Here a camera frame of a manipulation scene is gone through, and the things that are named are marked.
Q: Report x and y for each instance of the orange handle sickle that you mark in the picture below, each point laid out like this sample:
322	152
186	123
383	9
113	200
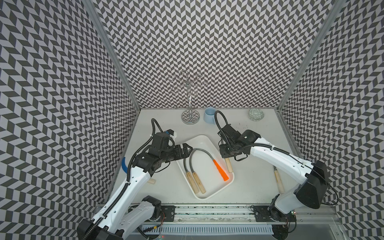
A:
219	168

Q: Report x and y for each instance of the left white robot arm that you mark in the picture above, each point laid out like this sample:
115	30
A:
138	174

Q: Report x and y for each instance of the white rectangular storage tray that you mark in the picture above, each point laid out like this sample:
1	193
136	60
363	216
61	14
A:
206	169

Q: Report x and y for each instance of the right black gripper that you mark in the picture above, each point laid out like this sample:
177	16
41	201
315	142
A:
223	153

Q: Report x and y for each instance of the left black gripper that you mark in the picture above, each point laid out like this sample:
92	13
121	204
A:
179	155

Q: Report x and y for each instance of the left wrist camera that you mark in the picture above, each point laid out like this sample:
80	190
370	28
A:
171	133

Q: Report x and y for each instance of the green patterned small bowl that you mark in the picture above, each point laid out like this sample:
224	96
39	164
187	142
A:
256	114

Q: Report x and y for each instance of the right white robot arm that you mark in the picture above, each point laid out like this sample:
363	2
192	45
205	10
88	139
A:
312	178

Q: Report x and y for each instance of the light blue mug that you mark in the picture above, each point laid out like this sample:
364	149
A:
209	115

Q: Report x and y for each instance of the chrome mug tree stand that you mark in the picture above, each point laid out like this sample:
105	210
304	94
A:
187	82

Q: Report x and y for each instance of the blue blade wooden sickle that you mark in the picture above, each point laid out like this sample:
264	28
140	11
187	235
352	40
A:
125	169

